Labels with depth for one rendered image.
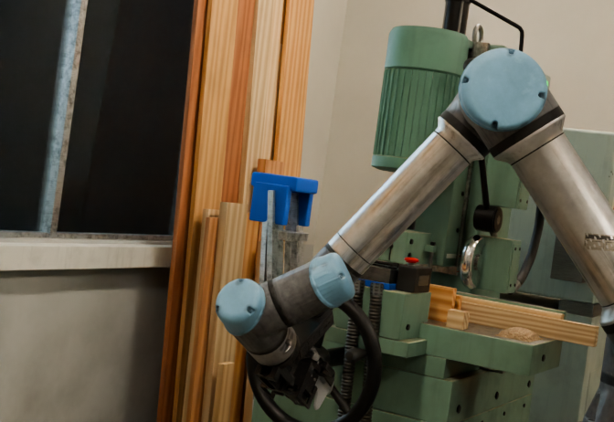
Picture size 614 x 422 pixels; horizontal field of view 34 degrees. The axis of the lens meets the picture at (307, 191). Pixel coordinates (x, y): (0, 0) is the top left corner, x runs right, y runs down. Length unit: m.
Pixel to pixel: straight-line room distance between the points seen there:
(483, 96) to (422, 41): 0.77
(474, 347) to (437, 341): 0.08
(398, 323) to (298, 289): 0.53
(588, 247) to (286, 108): 2.87
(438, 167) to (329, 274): 0.25
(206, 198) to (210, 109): 0.32
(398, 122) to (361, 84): 2.73
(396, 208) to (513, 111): 0.27
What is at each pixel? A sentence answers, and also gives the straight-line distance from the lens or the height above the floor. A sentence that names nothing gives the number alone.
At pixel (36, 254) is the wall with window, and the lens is 3.16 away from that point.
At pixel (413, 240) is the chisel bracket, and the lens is 2.18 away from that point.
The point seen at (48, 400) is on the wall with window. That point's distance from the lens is 3.45.
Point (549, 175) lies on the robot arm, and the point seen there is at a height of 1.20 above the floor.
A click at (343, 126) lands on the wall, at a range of 4.89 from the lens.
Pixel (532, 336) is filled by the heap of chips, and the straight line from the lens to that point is 2.02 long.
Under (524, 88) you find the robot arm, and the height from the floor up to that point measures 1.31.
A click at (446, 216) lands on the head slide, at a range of 2.28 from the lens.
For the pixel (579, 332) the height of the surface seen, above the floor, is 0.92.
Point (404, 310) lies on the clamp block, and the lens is 1.94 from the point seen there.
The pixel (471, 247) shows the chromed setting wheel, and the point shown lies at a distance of 2.25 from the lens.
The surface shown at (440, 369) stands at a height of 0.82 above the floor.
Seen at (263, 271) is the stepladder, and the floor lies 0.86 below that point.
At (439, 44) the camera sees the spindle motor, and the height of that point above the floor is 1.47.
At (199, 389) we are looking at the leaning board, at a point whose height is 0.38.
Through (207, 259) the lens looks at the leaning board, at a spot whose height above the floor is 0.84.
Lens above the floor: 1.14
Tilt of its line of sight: level
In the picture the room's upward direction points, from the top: 8 degrees clockwise
